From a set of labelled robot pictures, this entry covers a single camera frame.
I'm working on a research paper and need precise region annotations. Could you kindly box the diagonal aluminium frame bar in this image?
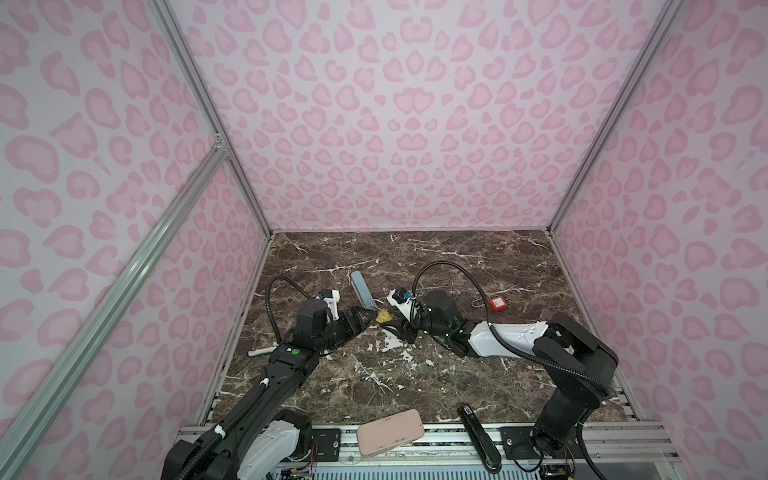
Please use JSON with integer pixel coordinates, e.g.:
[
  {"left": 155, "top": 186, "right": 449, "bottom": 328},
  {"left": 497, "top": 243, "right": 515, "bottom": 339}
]
[{"left": 1, "top": 145, "right": 228, "bottom": 479}]

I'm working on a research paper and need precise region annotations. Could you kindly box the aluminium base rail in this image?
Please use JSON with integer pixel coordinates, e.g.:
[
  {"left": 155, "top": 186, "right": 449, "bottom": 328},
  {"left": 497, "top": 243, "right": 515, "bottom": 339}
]
[{"left": 161, "top": 421, "right": 685, "bottom": 480}]

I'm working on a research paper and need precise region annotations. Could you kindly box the light blue rectangular bar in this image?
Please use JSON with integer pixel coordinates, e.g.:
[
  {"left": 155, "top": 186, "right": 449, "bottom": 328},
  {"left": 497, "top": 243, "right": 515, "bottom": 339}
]
[{"left": 350, "top": 271, "right": 374, "bottom": 310}]

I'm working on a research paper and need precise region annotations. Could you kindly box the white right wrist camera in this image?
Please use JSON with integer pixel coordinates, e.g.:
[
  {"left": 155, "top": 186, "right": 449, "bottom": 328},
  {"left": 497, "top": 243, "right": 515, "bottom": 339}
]
[{"left": 387, "top": 287, "right": 415, "bottom": 320}]

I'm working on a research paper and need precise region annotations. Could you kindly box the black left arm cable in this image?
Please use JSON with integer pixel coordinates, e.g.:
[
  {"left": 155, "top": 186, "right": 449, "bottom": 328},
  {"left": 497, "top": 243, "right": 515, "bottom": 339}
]
[{"left": 264, "top": 274, "right": 313, "bottom": 344}]

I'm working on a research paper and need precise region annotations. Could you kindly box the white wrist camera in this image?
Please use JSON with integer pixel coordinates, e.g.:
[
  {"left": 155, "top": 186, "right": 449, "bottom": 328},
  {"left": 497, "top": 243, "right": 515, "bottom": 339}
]
[
  {"left": 317, "top": 289, "right": 340, "bottom": 321},
  {"left": 387, "top": 287, "right": 415, "bottom": 320}
]

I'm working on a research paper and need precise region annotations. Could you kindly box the brass padlock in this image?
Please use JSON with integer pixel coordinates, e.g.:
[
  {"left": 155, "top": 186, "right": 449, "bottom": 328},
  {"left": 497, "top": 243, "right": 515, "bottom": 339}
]
[{"left": 376, "top": 309, "right": 396, "bottom": 326}]

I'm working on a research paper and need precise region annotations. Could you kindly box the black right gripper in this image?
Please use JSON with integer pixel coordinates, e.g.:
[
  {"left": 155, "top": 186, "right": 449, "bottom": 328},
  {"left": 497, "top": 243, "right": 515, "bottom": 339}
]
[{"left": 378, "top": 307, "right": 450, "bottom": 345}]

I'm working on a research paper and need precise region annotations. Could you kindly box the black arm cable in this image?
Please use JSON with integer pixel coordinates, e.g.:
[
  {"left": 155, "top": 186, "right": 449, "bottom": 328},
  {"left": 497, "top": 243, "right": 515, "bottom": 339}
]
[
  {"left": 264, "top": 274, "right": 313, "bottom": 344},
  {"left": 410, "top": 260, "right": 601, "bottom": 385}
]

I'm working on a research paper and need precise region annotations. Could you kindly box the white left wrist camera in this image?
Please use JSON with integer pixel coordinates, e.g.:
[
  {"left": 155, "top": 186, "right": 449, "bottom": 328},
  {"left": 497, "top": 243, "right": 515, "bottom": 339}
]
[{"left": 317, "top": 289, "right": 340, "bottom": 321}]

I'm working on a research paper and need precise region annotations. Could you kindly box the red key fob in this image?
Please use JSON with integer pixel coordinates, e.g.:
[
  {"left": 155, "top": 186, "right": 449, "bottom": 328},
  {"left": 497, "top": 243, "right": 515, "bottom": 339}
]
[{"left": 489, "top": 296, "right": 508, "bottom": 312}]

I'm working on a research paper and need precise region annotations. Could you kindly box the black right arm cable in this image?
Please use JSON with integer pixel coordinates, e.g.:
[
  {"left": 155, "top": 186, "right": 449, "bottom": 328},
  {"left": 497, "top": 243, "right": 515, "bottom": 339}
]
[{"left": 410, "top": 260, "right": 601, "bottom": 385}]

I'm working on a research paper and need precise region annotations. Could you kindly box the white black marker pen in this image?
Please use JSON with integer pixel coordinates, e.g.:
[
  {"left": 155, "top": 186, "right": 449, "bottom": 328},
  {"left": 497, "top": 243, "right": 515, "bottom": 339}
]
[{"left": 247, "top": 345, "right": 277, "bottom": 358}]

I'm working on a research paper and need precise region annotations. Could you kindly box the pink smartphone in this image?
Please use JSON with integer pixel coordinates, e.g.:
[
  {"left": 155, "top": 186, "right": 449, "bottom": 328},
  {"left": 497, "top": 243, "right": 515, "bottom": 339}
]
[{"left": 356, "top": 409, "right": 425, "bottom": 458}]

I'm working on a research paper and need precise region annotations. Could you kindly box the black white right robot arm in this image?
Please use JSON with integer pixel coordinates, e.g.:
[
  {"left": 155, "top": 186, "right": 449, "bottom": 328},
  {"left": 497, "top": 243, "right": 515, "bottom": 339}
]
[{"left": 377, "top": 288, "right": 619, "bottom": 456}]

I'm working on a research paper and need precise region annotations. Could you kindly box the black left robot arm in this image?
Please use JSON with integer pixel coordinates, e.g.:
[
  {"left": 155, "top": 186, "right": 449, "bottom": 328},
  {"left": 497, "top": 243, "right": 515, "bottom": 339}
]
[{"left": 161, "top": 298, "right": 377, "bottom": 479}]

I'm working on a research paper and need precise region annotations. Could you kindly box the black handheld device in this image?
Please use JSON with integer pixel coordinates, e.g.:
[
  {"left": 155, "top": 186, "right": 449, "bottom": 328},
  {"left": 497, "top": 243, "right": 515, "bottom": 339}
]
[{"left": 457, "top": 404, "right": 502, "bottom": 474}]

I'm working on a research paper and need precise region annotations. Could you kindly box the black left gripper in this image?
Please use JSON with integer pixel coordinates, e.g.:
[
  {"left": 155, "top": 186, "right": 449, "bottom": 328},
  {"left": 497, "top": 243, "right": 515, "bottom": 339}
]
[{"left": 315, "top": 305, "right": 375, "bottom": 354}]

